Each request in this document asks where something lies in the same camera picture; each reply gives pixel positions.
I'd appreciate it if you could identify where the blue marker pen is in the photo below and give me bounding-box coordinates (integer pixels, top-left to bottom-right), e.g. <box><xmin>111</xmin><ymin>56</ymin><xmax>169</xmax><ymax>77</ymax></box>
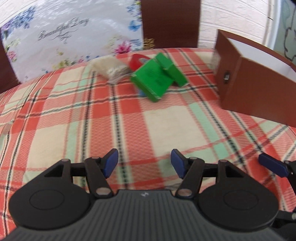
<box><xmin>138</xmin><ymin>90</ymin><xmax>146</xmax><ymax>97</ymax></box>

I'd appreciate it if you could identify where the small green box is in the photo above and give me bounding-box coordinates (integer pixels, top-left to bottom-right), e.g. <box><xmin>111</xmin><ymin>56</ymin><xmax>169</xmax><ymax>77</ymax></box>
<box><xmin>156</xmin><ymin>53</ymin><xmax>188</xmax><ymax>87</ymax></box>

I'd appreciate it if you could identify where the clear bag of beads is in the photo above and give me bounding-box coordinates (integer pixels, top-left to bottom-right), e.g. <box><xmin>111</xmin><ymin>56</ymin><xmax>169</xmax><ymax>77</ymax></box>
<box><xmin>89</xmin><ymin>55</ymin><xmax>132</xmax><ymax>85</ymax></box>

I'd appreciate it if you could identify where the large green box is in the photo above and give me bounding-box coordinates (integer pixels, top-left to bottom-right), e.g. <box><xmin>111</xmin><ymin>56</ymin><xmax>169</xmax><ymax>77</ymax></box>
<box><xmin>130</xmin><ymin>59</ymin><xmax>174</xmax><ymax>102</ymax></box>

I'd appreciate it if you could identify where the red padlock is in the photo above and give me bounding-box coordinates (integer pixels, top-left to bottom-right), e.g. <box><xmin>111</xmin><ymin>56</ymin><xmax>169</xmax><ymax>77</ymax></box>
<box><xmin>129</xmin><ymin>54</ymin><xmax>150</xmax><ymax>71</ymax></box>

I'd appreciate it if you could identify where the brown open storage box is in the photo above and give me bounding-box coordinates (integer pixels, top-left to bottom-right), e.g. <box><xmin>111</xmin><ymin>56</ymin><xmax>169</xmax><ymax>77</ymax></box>
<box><xmin>212</xmin><ymin>30</ymin><xmax>295</xmax><ymax>126</ymax></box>

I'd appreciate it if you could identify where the grey door with drawing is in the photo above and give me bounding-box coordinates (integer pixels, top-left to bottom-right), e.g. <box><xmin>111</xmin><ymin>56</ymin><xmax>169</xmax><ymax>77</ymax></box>
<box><xmin>273</xmin><ymin>1</ymin><xmax>296</xmax><ymax>64</ymax></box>

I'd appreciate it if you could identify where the plaid bed sheet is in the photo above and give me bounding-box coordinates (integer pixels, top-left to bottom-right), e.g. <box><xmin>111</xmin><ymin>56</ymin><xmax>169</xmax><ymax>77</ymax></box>
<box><xmin>1</xmin><ymin>48</ymin><xmax>295</xmax><ymax>237</ymax></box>

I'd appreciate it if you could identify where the floral white pillow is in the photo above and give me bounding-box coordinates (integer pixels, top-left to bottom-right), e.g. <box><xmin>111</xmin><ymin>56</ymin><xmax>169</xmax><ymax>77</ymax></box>
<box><xmin>1</xmin><ymin>1</ymin><xmax>144</xmax><ymax>83</ymax></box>

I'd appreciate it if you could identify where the white door frame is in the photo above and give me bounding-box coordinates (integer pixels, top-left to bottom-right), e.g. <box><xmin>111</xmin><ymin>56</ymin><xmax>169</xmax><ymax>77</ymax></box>
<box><xmin>262</xmin><ymin>0</ymin><xmax>281</xmax><ymax>49</ymax></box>

